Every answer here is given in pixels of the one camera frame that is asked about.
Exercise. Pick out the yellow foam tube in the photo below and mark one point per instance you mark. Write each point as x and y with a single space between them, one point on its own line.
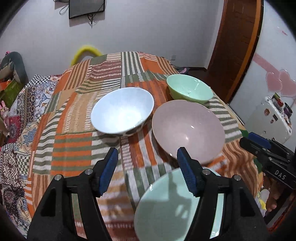
86 49

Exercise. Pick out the dark purple cloth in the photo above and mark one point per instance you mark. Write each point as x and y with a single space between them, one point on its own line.
181 70

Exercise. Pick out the pink brown bowl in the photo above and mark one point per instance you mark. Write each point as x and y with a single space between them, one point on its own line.
185 125

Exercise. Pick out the white wall outlet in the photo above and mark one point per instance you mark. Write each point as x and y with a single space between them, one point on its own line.
173 57

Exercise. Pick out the white sliding wardrobe door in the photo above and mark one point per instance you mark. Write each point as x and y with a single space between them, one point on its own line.
272 46

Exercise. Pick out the person's right hand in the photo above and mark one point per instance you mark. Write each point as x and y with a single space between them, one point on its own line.
276 194

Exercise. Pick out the mint green bowl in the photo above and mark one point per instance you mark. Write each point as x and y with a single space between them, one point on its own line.
187 87

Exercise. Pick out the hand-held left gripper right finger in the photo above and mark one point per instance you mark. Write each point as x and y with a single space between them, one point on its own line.
187 171

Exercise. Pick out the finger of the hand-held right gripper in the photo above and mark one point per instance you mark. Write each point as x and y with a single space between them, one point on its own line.
256 149
260 140

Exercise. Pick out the striped orange patchwork blanket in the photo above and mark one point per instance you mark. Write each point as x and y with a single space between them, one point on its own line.
81 115

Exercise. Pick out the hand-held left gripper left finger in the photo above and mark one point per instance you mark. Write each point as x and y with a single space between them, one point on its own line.
108 171

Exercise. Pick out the white mini fridge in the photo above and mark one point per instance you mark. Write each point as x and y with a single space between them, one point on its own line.
270 118

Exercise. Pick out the brown wooden door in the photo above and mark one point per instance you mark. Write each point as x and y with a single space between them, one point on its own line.
233 46

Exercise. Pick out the white spotted bowl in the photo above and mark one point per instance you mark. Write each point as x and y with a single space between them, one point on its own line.
122 111

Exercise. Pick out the patterned checkered quilt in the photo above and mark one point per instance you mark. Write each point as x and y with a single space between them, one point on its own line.
20 139

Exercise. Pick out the mint green plate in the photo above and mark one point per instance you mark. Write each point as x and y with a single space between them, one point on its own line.
164 208

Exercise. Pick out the pink rabbit toy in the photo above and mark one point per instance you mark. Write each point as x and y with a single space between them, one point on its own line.
4 113

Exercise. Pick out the small black wall monitor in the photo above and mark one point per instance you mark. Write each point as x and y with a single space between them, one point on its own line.
85 8

